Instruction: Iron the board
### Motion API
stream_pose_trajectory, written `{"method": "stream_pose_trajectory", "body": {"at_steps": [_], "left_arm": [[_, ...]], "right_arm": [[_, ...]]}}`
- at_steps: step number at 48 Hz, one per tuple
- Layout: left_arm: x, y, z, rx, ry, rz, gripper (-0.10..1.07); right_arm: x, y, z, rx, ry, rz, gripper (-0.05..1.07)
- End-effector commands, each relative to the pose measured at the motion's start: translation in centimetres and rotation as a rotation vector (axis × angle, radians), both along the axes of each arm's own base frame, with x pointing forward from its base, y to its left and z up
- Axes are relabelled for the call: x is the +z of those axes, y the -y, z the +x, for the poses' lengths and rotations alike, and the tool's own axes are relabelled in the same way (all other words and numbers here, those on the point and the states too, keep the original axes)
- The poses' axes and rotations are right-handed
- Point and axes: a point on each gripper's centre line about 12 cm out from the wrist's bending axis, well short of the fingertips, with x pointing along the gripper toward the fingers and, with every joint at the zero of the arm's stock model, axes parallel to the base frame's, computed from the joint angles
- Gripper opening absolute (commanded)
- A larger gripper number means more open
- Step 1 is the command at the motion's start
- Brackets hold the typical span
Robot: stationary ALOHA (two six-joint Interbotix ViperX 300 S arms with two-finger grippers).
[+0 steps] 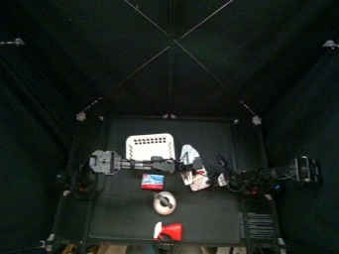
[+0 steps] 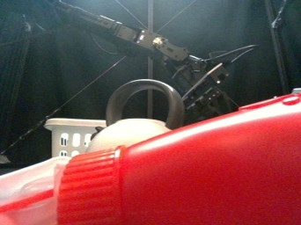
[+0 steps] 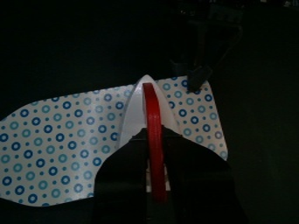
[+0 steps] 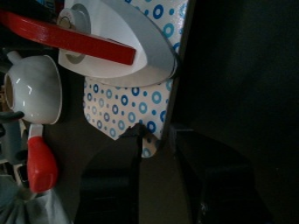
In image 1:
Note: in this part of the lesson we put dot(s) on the silver frame corner bracket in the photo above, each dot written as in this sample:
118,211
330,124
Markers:
256,120
80,116
18,41
168,116
330,43

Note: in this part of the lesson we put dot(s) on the patterned toy ironing board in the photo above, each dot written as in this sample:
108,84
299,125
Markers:
199,182

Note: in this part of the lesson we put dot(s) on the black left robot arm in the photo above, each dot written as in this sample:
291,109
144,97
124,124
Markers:
106,162

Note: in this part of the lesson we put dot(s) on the red and blue small box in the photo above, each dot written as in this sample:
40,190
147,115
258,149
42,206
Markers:
152,181

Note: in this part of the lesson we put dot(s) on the white plastic laundry basket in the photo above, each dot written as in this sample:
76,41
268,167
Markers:
148,147

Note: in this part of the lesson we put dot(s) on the white text label sticker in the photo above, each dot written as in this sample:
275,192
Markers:
260,224

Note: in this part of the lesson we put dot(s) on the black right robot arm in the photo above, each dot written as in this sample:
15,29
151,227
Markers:
302,170

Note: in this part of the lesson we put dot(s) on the round grey tape roll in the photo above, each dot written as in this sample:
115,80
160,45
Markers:
164,202

